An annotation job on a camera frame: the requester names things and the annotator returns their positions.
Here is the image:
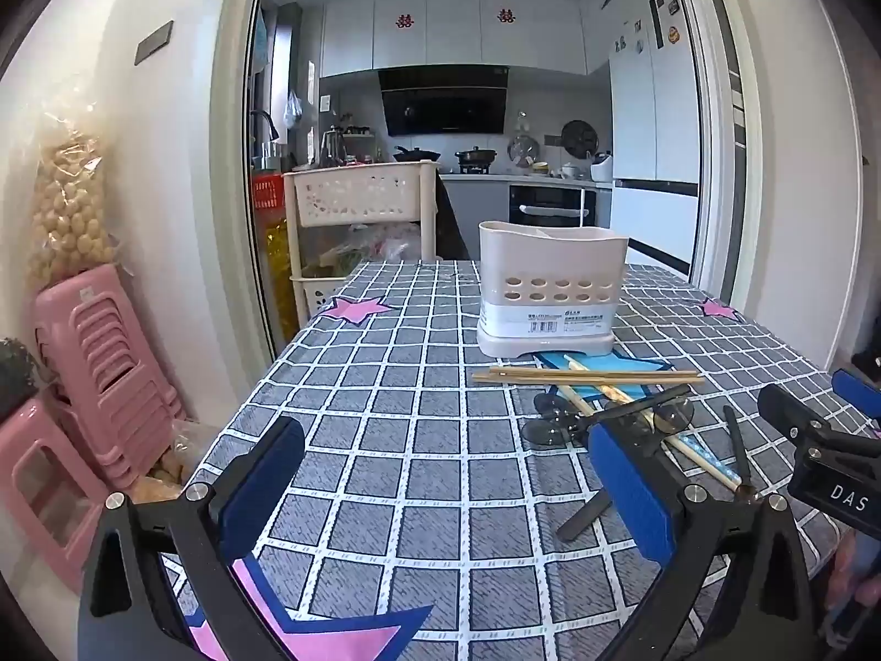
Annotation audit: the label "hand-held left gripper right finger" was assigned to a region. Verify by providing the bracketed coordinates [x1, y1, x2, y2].
[587, 419, 818, 661]

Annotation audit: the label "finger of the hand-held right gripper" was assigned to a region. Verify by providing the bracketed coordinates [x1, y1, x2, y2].
[830, 367, 881, 421]
[757, 383, 830, 443]

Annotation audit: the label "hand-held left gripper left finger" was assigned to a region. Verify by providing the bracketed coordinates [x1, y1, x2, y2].
[77, 416, 305, 661]

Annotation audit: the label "black chopstick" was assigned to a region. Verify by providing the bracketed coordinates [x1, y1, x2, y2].
[724, 405, 754, 500]
[556, 494, 615, 542]

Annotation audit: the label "clear grey plastic spoon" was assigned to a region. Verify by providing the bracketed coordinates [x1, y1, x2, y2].
[521, 386, 691, 450]
[647, 395, 696, 436]
[535, 391, 575, 422]

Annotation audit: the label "white plastic utensil holder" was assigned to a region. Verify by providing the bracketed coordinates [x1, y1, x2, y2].
[476, 220, 629, 359]

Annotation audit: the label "person's right hand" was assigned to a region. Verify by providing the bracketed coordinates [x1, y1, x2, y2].
[826, 533, 872, 610]

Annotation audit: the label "clear plastic bag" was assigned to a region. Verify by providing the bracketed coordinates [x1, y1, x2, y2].
[129, 420, 209, 505]

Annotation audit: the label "grey checked star tablecloth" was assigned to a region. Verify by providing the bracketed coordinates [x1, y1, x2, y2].
[165, 258, 875, 661]

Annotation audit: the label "stack of pink plastic stools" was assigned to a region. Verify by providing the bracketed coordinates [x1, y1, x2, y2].
[34, 263, 188, 490]

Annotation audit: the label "yellow cooking oil bottle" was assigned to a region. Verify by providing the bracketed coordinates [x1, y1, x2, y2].
[263, 216, 298, 340]

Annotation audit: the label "single pink plastic stool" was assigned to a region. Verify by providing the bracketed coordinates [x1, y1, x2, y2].
[0, 398, 115, 593]

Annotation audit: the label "plastic bags of vegetables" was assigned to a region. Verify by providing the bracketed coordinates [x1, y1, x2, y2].
[303, 220, 422, 278]

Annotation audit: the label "dark brown object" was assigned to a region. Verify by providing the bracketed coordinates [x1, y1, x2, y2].
[0, 337, 37, 422]

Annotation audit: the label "red plastic basket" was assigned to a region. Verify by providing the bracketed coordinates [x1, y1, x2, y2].
[251, 175, 287, 212]

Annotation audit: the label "black built-in oven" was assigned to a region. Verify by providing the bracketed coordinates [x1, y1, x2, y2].
[509, 185, 597, 228]

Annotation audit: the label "beige plastic storage cart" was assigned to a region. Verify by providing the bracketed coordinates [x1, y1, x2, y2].
[284, 160, 442, 326]

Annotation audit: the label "white refrigerator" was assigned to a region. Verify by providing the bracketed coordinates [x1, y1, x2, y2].
[608, 0, 704, 283]

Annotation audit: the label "bag of round puffed snacks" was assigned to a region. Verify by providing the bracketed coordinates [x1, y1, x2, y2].
[26, 102, 119, 290]

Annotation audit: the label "round black hanging pan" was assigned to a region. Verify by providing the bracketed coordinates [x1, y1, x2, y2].
[561, 119, 597, 159]

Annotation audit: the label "kitchen faucet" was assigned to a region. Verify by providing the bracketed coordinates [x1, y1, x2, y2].
[249, 110, 280, 167]

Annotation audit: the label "black range hood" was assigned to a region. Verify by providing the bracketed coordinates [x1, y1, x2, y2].
[378, 65, 510, 137]

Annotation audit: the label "white upper kitchen cabinets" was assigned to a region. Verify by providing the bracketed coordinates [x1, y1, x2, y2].
[320, 0, 590, 78]

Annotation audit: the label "white door frame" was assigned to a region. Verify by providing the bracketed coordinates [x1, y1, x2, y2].
[208, 0, 766, 362]

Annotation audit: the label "grey wall switch plate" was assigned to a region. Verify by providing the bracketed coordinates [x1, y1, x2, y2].
[134, 22, 175, 67]

